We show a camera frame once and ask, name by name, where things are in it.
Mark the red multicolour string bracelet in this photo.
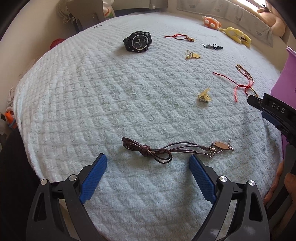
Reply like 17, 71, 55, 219
212, 71, 255, 103

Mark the brown cord necklace pendant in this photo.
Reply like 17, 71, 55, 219
121, 137, 234, 164

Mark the purple plastic tub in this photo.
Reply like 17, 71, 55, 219
271, 47, 295, 156

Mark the yellow plush toy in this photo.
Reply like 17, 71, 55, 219
219, 27, 252, 48

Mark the large beige teddy bear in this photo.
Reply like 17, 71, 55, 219
257, 2, 287, 37

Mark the grey window seat cloth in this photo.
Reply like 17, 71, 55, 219
177, 0, 273, 47

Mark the orange plush toy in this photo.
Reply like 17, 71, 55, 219
202, 16, 222, 30

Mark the black wrist watch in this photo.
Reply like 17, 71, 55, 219
123, 31, 152, 53

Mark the red plastic basket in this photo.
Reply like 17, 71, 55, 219
50, 38, 65, 50

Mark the white plastic bag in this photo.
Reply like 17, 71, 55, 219
103, 0, 116, 20

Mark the braided bracelet with red cord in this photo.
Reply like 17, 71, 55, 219
235, 64, 258, 96

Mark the red string bracelet gold charm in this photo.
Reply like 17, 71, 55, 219
164, 34, 195, 43

